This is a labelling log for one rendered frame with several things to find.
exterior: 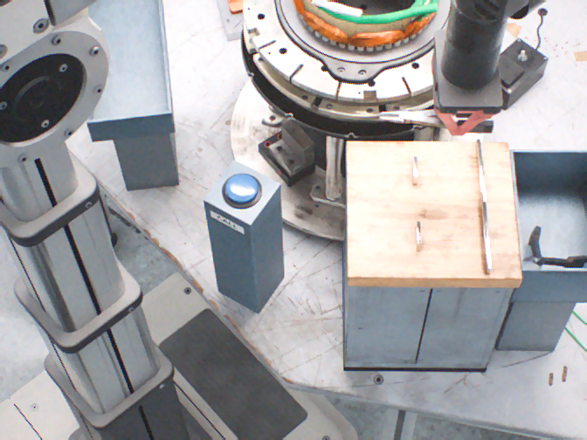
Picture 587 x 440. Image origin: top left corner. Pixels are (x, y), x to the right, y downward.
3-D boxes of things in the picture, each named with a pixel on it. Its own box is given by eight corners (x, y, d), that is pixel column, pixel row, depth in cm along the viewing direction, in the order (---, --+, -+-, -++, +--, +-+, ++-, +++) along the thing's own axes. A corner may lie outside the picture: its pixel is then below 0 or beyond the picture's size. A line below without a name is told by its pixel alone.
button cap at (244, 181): (237, 172, 137) (237, 168, 136) (264, 186, 136) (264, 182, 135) (219, 195, 135) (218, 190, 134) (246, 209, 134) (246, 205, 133)
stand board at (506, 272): (506, 152, 137) (508, 141, 135) (519, 288, 127) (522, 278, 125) (345, 151, 137) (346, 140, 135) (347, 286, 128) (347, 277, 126)
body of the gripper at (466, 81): (492, 41, 119) (503, -6, 112) (500, 117, 113) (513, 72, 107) (431, 41, 119) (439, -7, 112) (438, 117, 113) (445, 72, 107)
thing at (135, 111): (112, 100, 174) (79, -25, 149) (179, 92, 175) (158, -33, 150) (120, 235, 162) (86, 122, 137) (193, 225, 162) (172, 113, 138)
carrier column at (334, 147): (342, 190, 162) (347, 107, 144) (340, 205, 161) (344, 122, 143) (326, 189, 163) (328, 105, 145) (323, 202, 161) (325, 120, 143)
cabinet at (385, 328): (476, 252, 159) (503, 153, 137) (485, 372, 150) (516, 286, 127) (342, 251, 160) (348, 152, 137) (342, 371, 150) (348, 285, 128)
